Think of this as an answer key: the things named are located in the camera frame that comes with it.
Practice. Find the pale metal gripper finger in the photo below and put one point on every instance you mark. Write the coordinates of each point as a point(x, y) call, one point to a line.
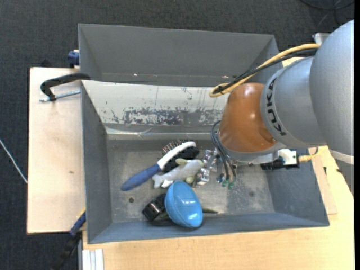
point(204, 175)
point(208, 157)

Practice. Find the white toy dolphin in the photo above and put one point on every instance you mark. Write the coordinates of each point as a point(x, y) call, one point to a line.
point(180, 173)

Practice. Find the blue oval plastic shell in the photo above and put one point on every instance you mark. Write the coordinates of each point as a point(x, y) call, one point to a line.
point(184, 204)

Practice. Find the black glossy object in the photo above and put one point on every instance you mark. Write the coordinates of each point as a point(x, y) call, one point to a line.
point(153, 208)

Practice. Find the grey metal bin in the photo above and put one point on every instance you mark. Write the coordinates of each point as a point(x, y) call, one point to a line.
point(180, 58)

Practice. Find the pale wood board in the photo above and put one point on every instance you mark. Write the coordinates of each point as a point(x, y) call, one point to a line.
point(53, 150)

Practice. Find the black cylinder on white bracket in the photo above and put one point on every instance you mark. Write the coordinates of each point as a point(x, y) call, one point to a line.
point(287, 157)

